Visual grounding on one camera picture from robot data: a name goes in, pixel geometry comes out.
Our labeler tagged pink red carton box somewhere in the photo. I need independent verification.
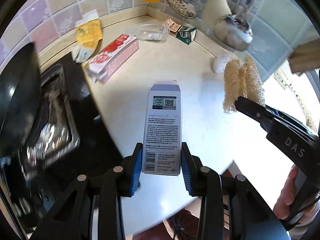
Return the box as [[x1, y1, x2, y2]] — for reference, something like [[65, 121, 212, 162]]
[[86, 34, 139, 83]]

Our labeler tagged beige loofah sponge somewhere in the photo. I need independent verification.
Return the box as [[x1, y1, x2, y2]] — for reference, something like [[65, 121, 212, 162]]
[[223, 56, 265, 113]]

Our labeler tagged green white small carton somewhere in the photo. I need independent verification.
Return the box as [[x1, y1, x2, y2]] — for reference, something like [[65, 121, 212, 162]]
[[176, 26, 197, 45]]

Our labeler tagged yellow white snack packet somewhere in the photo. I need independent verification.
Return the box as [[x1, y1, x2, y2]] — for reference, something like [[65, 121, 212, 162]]
[[72, 9, 103, 63]]

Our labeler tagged wooden wall shelf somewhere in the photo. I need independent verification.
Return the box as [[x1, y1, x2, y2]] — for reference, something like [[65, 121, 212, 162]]
[[289, 38, 320, 74]]

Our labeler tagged black cable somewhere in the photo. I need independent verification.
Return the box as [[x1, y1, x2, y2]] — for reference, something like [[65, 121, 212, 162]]
[[164, 214, 190, 240]]

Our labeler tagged white blue printed box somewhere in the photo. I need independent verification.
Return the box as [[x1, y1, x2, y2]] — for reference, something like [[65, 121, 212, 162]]
[[142, 80, 182, 176]]

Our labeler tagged clear plastic bottle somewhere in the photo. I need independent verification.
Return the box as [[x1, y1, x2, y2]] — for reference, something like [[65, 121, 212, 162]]
[[125, 22, 170, 42]]

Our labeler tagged large metal ladle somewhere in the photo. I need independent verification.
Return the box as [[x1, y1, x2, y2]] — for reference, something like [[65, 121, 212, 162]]
[[213, 0, 254, 51]]

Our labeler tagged crumpled clear plastic bag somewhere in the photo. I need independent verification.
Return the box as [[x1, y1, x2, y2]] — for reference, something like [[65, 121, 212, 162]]
[[212, 53, 233, 74]]

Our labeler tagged perforated metal skimmer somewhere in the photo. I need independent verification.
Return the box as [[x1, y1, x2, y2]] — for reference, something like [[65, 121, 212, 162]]
[[166, 0, 196, 19]]

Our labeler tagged person's right hand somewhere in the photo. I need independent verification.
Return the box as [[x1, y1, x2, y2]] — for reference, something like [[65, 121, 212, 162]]
[[273, 164, 320, 227]]

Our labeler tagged cream plastic spatula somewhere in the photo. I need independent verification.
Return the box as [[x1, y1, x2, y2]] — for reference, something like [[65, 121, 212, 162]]
[[202, 0, 232, 31]]

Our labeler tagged black gas stove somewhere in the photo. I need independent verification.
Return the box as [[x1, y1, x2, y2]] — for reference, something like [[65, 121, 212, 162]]
[[1, 54, 123, 234]]

